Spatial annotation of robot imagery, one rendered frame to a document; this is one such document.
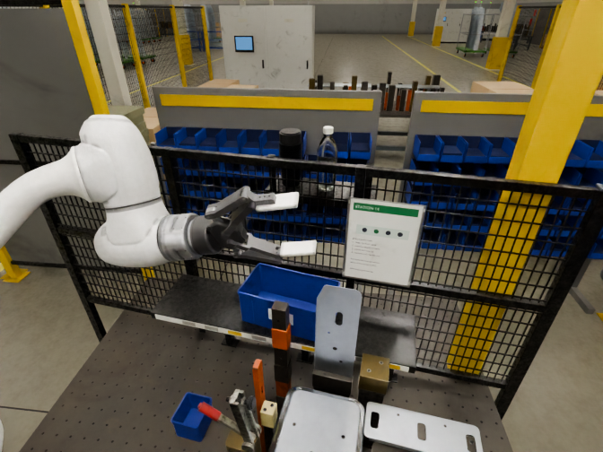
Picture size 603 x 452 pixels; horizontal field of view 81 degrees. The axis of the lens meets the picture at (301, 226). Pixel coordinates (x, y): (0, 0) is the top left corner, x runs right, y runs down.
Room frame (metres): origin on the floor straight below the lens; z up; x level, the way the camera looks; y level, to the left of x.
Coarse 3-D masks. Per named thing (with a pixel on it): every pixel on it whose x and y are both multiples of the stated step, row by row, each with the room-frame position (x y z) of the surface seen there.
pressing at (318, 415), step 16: (288, 400) 0.59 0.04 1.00; (304, 400) 0.59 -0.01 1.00; (320, 400) 0.59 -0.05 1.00; (336, 400) 0.59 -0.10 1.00; (352, 400) 0.59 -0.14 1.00; (288, 416) 0.54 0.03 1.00; (304, 416) 0.54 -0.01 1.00; (320, 416) 0.54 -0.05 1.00; (336, 416) 0.54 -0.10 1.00; (352, 416) 0.54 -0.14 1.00; (288, 432) 0.50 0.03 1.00; (304, 432) 0.50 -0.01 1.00; (320, 432) 0.50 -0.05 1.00; (336, 432) 0.50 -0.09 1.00; (352, 432) 0.50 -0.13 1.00; (272, 448) 0.46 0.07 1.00; (288, 448) 0.46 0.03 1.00; (304, 448) 0.46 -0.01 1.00; (320, 448) 0.46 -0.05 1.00; (336, 448) 0.46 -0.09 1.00; (352, 448) 0.46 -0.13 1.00
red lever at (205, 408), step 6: (204, 402) 0.49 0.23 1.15; (198, 408) 0.48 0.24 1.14; (204, 408) 0.48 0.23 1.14; (210, 408) 0.48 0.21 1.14; (210, 414) 0.47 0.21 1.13; (216, 414) 0.47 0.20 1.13; (222, 414) 0.48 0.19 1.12; (216, 420) 0.47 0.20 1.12; (222, 420) 0.47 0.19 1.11; (228, 420) 0.47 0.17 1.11; (228, 426) 0.46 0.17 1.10; (234, 426) 0.46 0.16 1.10; (252, 432) 0.46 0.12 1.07; (252, 438) 0.45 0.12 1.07
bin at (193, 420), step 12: (192, 396) 0.74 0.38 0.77; (204, 396) 0.73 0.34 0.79; (180, 408) 0.70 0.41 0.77; (192, 408) 0.74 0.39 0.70; (180, 420) 0.69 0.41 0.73; (192, 420) 0.70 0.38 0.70; (204, 420) 0.67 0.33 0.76; (180, 432) 0.64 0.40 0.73; (192, 432) 0.63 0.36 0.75; (204, 432) 0.65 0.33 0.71
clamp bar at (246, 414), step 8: (240, 392) 0.47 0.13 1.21; (232, 400) 0.45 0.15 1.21; (240, 400) 0.46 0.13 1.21; (248, 400) 0.45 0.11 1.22; (232, 408) 0.44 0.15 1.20; (240, 408) 0.45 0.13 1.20; (248, 408) 0.44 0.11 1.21; (240, 416) 0.44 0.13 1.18; (248, 416) 0.47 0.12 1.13; (240, 424) 0.44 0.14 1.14; (248, 424) 0.46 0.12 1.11; (256, 424) 0.47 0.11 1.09; (240, 432) 0.44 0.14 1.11; (248, 432) 0.44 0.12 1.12; (256, 432) 0.46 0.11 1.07; (248, 440) 0.44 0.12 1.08
